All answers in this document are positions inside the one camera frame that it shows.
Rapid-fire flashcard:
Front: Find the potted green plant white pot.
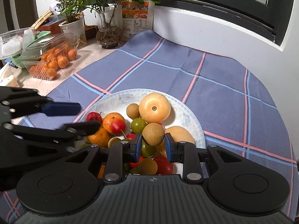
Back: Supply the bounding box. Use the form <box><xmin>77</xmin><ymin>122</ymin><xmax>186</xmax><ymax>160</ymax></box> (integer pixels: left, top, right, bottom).
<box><xmin>55</xmin><ymin>0</ymin><xmax>87</xmax><ymax>45</ymax></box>

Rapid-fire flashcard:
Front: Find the red hawthorn berry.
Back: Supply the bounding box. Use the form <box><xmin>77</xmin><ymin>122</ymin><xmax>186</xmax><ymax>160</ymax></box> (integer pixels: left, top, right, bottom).
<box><xmin>86</xmin><ymin>112</ymin><xmax>102</xmax><ymax>124</ymax></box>

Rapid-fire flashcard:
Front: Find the green bowl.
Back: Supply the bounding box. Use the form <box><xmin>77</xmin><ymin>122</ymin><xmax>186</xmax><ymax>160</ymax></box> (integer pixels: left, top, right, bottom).
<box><xmin>10</xmin><ymin>30</ymin><xmax>52</xmax><ymax>69</ymax></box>

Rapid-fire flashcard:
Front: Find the clear box of tangerines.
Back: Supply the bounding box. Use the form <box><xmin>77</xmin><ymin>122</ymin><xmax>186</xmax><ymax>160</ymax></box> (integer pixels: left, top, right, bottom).
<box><xmin>21</xmin><ymin>33</ymin><xmax>78</xmax><ymax>80</ymax></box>

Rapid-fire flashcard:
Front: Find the printed menu card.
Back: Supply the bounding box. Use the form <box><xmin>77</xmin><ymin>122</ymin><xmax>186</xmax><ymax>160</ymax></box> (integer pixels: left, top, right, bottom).
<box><xmin>121</xmin><ymin>0</ymin><xmax>155</xmax><ymax>41</ymax></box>

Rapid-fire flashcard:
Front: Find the brown longan fruit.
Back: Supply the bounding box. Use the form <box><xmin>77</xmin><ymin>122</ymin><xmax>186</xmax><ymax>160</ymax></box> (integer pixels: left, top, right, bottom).
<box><xmin>137</xmin><ymin>158</ymin><xmax>158</xmax><ymax>175</ymax></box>
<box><xmin>142</xmin><ymin>123</ymin><xmax>165</xmax><ymax>147</ymax></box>

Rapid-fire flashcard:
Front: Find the black window frame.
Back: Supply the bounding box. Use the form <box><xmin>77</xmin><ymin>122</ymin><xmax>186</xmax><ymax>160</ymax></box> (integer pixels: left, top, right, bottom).
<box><xmin>161</xmin><ymin>0</ymin><xmax>294</xmax><ymax>45</ymax></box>

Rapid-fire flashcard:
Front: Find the clear plastic container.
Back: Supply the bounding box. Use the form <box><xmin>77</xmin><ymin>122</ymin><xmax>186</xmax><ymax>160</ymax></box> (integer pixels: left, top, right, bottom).
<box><xmin>1</xmin><ymin>27</ymin><xmax>38</xmax><ymax>60</ymax></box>

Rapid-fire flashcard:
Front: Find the orange tangerine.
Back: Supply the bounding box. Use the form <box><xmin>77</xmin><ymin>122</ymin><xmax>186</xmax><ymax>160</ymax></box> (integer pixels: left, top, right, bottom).
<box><xmin>102</xmin><ymin>112</ymin><xmax>126</xmax><ymax>135</ymax></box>
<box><xmin>87</xmin><ymin>127</ymin><xmax>110</xmax><ymax>148</ymax></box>

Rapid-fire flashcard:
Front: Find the white ceramic plate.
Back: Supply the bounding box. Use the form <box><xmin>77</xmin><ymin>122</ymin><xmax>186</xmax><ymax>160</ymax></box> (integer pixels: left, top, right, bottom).
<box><xmin>74</xmin><ymin>88</ymin><xmax>206</xmax><ymax>175</ymax></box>

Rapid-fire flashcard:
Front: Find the large beige melon fruit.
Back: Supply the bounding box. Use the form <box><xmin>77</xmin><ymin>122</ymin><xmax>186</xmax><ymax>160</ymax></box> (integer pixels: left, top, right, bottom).
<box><xmin>165</xmin><ymin>126</ymin><xmax>195</xmax><ymax>144</ymax></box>

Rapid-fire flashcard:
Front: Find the red tomato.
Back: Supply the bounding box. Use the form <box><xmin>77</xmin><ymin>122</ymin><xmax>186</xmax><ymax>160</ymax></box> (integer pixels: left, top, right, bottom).
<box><xmin>154</xmin><ymin>156</ymin><xmax>174</xmax><ymax>175</ymax></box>

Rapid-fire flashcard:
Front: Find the tissue pack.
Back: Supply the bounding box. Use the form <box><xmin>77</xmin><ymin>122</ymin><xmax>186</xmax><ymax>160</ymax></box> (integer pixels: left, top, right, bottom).
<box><xmin>0</xmin><ymin>63</ymin><xmax>20</xmax><ymax>88</ymax></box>

